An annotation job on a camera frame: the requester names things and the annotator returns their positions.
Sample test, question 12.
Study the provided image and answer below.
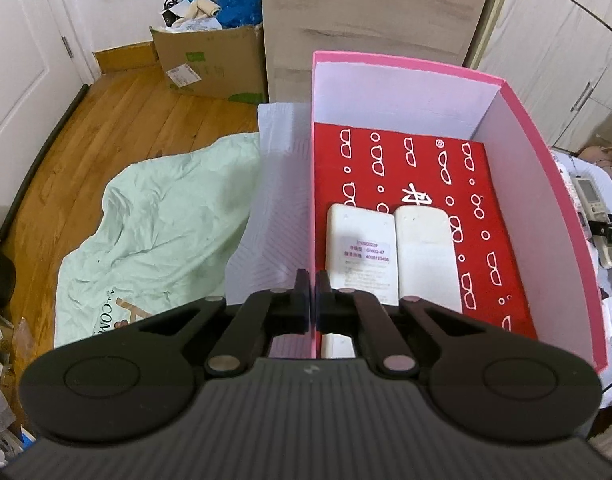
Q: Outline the white remote control with screen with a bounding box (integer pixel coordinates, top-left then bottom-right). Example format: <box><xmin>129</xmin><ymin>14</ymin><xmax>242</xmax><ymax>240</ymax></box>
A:
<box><xmin>573</xmin><ymin>177</ymin><xmax>612</xmax><ymax>270</ymax></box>

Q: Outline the beige cloth in box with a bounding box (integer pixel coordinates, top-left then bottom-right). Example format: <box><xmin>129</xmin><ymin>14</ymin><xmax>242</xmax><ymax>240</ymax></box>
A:
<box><xmin>178</xmin><ymin>0</ymin><xmax>221</xmax><ymax>23</ymax></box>

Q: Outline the mint green cloth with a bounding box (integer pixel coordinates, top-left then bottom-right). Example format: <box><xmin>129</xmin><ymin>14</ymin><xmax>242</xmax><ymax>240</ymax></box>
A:
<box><xmin>54</xmin><ymin>133</ymin><xmax>260</xmax><ymax>347</ymax></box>

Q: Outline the blue plastic bag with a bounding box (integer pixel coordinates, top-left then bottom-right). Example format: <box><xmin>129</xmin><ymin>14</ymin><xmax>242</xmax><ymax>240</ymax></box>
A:
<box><xmin>216</xmin><ymin>0</ymin><xmax>263</xmax><ymax>29</ymax></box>

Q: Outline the plain white power bank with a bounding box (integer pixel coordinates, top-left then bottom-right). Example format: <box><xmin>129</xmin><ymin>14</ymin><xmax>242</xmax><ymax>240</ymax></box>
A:
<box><xmin>394</xmin><ymin>205</ymin><xmax>462</xmax><ymax>313</ymax></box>

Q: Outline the white patterned table cover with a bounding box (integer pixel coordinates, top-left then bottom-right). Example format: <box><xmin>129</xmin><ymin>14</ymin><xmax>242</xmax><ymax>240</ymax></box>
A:
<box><xmin>224</xmin><ymin>101</ymin><xmax>315</xmax><ymax>306</ymax></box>

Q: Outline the white door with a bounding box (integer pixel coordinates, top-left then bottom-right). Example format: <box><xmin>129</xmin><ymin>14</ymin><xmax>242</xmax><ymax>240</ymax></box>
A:
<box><xmin>0</xmin><ymin>0</ymin><xmax>89</xmax><ymax>229</ymax></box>

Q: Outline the white power bank with label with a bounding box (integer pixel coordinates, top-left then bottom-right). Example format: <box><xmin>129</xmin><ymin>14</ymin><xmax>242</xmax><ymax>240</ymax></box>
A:
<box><xmin>321</xmin><ymin>204</ymin><xmax>398</xmax><ymax>359</ymax></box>

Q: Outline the white wardrobe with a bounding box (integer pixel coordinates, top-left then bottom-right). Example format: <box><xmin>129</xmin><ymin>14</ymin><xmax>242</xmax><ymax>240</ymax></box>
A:
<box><xmin>473</xmin><ymin>0</ymin><xmax>612</xmax><ymax>153</ymax></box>

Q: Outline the red glasses-print sheet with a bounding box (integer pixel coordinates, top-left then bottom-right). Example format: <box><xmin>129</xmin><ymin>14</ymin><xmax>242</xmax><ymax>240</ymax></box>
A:
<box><xmin>314</xmin><ymin>124</ymin><xmax>536</xmax><ymax>338</ymax></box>

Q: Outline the pink cardboard box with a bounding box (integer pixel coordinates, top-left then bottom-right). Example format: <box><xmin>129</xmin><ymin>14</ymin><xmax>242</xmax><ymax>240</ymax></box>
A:
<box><xmin>308</xmin><ymin>51</ymin><xmax>608</xmax><ymax>370</ymax></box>

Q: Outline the wooden board panel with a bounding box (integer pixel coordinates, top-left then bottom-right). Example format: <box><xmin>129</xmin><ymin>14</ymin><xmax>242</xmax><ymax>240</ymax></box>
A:
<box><xmin>262</xmin><ymin>0</ymin><xmax>486</xmax><ymax>102</ymax></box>

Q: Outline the brown cardboard box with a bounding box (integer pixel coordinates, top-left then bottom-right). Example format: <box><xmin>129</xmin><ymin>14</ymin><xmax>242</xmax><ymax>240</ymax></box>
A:
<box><xmin>151</xmin><ymin>25</ymin><xmax>268</xmax><ymax>105</ymax></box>

